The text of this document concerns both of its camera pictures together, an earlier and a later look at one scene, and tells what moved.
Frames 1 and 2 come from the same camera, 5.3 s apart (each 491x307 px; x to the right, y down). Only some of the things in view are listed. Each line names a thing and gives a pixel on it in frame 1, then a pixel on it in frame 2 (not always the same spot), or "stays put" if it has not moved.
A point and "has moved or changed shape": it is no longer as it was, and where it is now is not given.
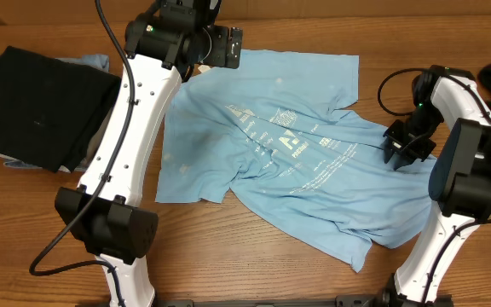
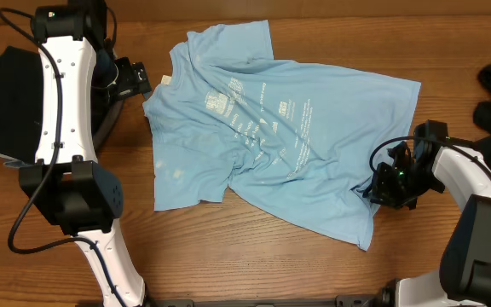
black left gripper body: x=215 y=55 -> x=129 y=83
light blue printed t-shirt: x=271 y=127 has moved or changed shape
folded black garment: x=43 y=111 stays put
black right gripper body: x=413 y=138 -> x=403 y=185
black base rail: x=341 y=301 stays put
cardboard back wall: x=68 y=12 stays put
